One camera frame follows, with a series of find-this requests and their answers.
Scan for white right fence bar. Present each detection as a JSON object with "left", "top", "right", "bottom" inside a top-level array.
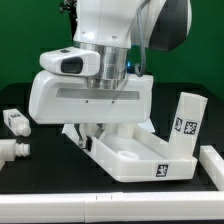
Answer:
[{"left": 199, "top": 145, "right": 224, "bottom": 192}]

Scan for white desk tabletop tray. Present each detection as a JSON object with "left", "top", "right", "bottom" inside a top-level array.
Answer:
[{"left": 62, "top": 124, "right": 197, "bottom": 182}]

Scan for white fence bar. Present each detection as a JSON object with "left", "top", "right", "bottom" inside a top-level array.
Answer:
[
  {"left": 0, "top": 191, "right": 224, "bottom": 223},
  {"left": 199, "top": 145, "right": 224, "bottom": 192}
]

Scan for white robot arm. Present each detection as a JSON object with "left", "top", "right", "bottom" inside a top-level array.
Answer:
[{"left": 29, "top": 0, "right": 192, "bottom": 127}]

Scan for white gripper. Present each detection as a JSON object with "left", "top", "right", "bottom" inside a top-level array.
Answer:
[{"left": 29, "top": 71, "right": 153, "bottom": 150}]

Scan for white front fence bar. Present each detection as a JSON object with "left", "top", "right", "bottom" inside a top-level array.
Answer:
[{"left": 0, "top": 191, "right": 224, "bottom": 223}]

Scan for white marker sheet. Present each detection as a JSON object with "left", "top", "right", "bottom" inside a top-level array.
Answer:
[{"left": 142, "top": 121, "right": 155, "bottom": 133}]

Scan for white obstacle wall left piece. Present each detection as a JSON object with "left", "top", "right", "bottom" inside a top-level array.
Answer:
[{"left": 0, "top": 139, "right": 30, "bottom": 170}]

